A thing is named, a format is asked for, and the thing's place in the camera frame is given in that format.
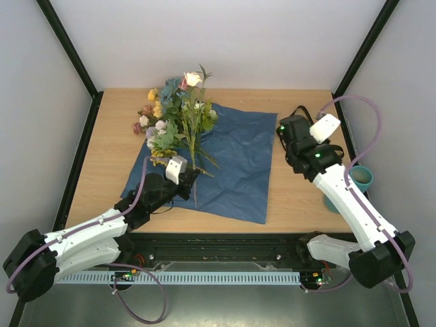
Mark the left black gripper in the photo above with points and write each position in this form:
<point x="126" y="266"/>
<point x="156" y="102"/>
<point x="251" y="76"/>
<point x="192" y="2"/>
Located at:
<point x="187" y="178"/>

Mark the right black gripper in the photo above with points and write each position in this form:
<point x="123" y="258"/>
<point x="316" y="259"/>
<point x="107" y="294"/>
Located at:
<point x="286" y="137"/>

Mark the black ribbon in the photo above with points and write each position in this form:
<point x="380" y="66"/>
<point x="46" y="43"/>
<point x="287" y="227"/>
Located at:
<point x="304" y="110"/>

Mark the blue wrapping paper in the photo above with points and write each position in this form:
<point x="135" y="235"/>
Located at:
<point x="236" y="184"/>

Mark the teal cylindrical vase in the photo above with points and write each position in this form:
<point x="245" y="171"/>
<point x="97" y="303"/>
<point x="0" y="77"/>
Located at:
<point x="363" y="179"/>

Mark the pink rose flower stem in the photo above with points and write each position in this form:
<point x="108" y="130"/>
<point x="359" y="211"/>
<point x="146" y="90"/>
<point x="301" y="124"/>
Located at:
<point x="192" y="106"/>

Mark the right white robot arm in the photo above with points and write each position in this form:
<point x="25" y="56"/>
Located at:
<point x="380" y="250"/>

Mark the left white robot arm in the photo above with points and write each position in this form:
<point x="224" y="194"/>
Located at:
<point x="39" y="260"/>

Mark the artificial flower bunch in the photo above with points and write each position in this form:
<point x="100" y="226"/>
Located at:
<point x="161" y="123"/>

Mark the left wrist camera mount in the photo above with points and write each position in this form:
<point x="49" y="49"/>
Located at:
<point x="176" y="166"/>

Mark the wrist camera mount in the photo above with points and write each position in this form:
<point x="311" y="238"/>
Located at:
<point x="324" y="128"/>
<point x="176" y="166"/>

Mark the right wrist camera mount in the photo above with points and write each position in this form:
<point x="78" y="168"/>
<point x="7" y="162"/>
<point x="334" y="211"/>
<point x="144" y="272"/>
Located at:
<point x="324" y="128"/>

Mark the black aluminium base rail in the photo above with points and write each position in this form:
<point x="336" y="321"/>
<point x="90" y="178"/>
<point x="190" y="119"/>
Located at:
<point x="280" y="250"/>

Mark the light blue slotted cable duct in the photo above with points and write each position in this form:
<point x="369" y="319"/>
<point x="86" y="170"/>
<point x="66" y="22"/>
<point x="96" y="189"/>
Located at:
<point x="95" y="277"/>

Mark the black frame post right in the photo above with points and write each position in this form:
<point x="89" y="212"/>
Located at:
<point x="370" y="39"/>

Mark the black frame post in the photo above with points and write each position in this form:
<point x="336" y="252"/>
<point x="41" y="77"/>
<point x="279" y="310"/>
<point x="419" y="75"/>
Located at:
<point x="59" y="30"/>
<point x="370" y="39"/>

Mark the black frame post left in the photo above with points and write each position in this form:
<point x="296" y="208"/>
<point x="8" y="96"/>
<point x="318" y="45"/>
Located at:
<point x="59" y="30"/>

